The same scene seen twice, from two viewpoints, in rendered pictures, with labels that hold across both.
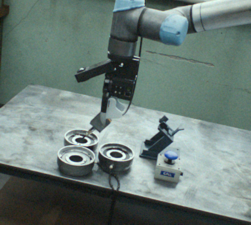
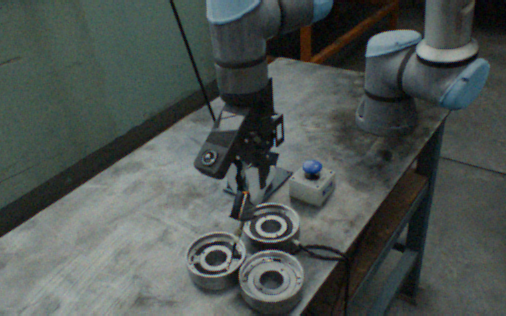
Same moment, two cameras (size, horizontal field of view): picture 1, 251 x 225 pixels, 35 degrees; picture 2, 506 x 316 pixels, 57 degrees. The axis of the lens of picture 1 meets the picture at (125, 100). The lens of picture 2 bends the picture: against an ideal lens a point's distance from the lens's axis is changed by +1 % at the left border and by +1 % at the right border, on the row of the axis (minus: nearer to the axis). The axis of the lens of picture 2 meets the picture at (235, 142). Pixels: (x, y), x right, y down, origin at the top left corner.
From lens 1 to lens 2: 88 cm
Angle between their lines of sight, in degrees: 49
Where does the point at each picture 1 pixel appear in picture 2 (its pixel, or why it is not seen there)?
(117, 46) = (259, 74)
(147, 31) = (295, 20)
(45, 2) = not seen: outside the picture
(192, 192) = (356, 182)
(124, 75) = (261, 113)
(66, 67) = not seen: outside the picture
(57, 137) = (169, 292)
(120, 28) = (257, 42)
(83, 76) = (226, 163)
